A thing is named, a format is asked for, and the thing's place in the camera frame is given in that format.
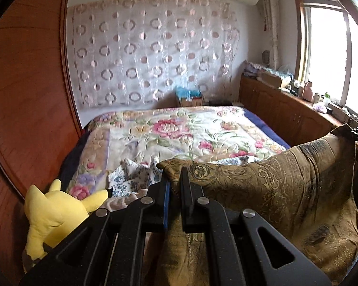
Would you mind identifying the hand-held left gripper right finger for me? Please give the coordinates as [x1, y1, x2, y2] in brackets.
[180, 167, 333, 286]

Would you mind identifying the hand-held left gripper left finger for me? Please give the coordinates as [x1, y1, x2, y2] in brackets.
[19, 182, 170, 286]

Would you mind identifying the brown patterned shirt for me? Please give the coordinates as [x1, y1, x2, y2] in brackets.
[145, 123, 358, 286]

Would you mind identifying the floral quilted blanket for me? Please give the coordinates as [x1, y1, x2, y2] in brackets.
[67, 106, 287, 200]

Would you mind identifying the window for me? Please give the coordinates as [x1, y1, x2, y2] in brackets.
[292, 0, 358, 123]

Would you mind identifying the wooden cabinet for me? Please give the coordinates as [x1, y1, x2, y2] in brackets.
[239, 76, 358, 161]

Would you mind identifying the dark blue mattress cover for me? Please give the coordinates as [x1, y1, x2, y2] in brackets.
[245, 109, 291, 149]

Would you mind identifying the cardboard box with blue bags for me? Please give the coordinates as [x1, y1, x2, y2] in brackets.
[175, 86, 204, 107]

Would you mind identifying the flat cardboard box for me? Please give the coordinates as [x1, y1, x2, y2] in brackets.
[259, 71, 282, 88]

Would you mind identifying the yellow plush toy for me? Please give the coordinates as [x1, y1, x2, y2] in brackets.
[24, 179, 109, 261]

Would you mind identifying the pile of folded fabric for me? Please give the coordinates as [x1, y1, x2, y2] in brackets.
[243, 60, 261, 76]

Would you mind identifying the white window curtain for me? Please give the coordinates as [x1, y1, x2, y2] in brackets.
[258, 0, 279, 70]

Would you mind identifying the sheer circle-patterned curtain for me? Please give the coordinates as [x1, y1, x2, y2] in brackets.
[68, 0, 242, 108]

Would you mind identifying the wooden headboard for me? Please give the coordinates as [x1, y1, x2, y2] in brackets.
[0, 0, 85, 286]

